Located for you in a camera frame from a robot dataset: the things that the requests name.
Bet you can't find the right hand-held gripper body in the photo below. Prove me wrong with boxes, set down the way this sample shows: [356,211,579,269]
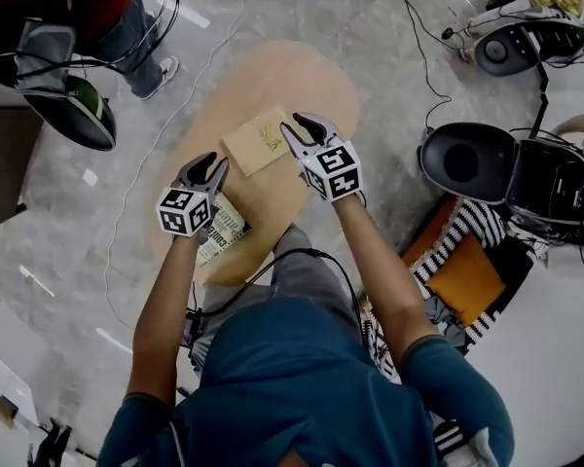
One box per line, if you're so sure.
[297,136,364,203]

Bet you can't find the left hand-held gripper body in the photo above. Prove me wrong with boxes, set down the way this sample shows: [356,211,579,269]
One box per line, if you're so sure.
[155,175,221,238]

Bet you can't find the gold hardcover book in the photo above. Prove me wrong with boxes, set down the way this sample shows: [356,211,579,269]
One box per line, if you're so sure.
[219,104,294,178]

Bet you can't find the orange sofa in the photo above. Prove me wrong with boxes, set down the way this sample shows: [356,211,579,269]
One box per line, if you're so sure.
[359,195,552,384]

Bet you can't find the person's left forearm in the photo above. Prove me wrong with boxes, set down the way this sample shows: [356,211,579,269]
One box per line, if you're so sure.
[126,233,201,408]

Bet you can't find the person's right forearm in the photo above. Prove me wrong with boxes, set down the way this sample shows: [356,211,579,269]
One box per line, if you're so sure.
[333,193,440,374]

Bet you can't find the wooden coffee table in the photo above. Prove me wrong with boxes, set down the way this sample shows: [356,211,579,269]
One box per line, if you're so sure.
[150,40,362,286]

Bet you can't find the person's grey trousers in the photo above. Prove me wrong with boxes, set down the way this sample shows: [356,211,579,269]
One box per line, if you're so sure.
[192,224,367,375]

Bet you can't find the black and white striped blanket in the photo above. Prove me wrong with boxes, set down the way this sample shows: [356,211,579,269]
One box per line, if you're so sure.
[363,198,550,384]

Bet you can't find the orange cushion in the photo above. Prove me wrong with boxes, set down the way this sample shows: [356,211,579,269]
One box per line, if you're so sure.
[424,233,508,328]

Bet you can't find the dark wooden cabinet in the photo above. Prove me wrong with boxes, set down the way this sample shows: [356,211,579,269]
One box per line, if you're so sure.
[0,104,46,235]

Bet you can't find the person in teal shirt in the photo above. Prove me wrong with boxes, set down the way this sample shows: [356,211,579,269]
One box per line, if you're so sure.
[96,299,517,467]

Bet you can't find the grey and white rounded backpack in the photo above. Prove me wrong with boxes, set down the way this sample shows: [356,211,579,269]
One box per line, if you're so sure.
[466,0,584,78]

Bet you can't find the round wooden stool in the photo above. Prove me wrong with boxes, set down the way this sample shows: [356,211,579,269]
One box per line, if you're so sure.
[550,113,584,165]

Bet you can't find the white floor cable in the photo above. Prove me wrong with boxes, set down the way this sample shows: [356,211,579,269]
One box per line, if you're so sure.
[101,0,252,331]

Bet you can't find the black waist cable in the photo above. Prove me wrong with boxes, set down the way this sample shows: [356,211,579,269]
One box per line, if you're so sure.
[194,247,365,331]

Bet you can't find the black floor cable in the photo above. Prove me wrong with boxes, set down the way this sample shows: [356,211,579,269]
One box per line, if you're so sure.
[399,0,469,136]

